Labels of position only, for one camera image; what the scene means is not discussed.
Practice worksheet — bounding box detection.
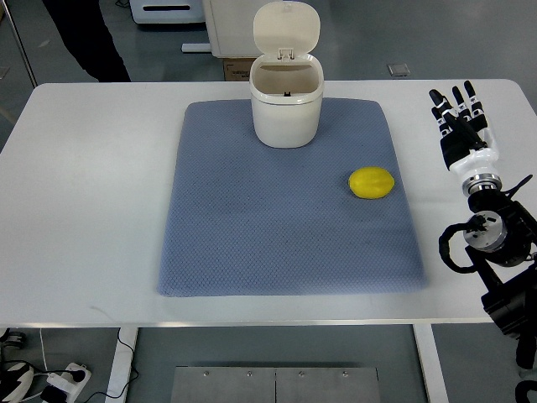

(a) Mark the yellow lemon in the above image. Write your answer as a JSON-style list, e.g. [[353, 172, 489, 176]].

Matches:
[[348, 166, 395, 199]]

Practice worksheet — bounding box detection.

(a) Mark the black white sneaker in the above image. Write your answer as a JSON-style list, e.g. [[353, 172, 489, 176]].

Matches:
[[1, 363, 34, 403]]

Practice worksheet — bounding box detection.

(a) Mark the cardboard box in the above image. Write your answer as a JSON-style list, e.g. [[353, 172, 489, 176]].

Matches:
[[222, 58, 255, 81]]

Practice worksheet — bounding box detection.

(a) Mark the blue quilted mat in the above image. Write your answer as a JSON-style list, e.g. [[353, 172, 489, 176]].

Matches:
[[158, 98, 426, 297]]

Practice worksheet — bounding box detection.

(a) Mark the cream trash bin open lid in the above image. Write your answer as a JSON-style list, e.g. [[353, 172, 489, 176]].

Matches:
[[249, 1, 324, 149]]

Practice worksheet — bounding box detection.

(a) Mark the left white table leg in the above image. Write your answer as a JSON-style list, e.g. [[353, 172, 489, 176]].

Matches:
[[105, 327, 138, 403]]

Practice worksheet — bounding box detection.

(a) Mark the white table leg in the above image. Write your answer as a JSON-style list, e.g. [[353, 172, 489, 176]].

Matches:
[[413, 324, 449, 403], [105, 327, 138, 403]]

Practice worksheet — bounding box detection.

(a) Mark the black power cable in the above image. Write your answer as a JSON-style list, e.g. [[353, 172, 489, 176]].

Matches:
[[37, 327, 135, 403]]

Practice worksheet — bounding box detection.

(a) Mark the white machine with slot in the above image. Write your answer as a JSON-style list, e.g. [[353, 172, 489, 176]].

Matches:
[[129, 0, 205, 24]]

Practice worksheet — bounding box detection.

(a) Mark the white power strip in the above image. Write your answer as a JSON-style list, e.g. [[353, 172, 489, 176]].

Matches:
[[46, 363, 91, 399]]

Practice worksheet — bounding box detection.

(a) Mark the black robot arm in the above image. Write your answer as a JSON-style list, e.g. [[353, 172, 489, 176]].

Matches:
[[439, 173, 536, 371]]

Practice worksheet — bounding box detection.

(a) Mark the right white table leg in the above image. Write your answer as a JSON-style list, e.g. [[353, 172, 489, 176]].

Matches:
[[413, 324, 449, 403]]

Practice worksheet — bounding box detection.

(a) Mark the white cabinet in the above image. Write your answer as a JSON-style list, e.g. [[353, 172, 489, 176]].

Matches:
[[181, 0, 269, 59]]

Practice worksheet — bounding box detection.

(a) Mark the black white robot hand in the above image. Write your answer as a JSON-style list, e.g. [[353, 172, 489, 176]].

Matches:
[[429, 81, 499, 176]]

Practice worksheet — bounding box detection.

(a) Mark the grey metal floor plate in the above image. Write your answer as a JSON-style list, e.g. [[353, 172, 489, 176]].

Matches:
[[170, 366, 381, 402]]

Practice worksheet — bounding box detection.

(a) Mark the person in black trousers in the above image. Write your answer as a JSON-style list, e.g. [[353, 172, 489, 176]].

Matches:
[[43, 1, 131, 83]]

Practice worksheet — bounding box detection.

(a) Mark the grey floor socket cover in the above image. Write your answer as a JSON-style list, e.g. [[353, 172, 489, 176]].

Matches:
[[387, 63, 410, 77]]

